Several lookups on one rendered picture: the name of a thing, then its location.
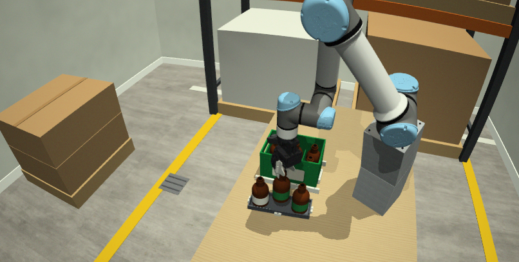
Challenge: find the green plastic crate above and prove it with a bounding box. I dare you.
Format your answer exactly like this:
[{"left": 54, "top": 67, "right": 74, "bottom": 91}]
[{"left": 259, "top": 134, "right": 324, "bottom": 187}]

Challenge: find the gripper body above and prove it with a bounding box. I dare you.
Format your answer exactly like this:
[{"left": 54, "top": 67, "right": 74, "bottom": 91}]
[{"left": 274, "top": 135, "right": 302, "bottom": 169}]

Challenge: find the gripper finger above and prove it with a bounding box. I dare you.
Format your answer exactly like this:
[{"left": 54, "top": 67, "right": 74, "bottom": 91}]
[
  {"left": 271, "top": 153, "right": 285, "bottom": 179},
  {"left": 285, "top": 166, "right": 295, "bottom": 174}
]

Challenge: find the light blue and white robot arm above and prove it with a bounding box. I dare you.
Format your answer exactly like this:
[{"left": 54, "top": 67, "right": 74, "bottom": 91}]
[{"left": 267, "top": 0, "right": 419, "bottom": 147}]

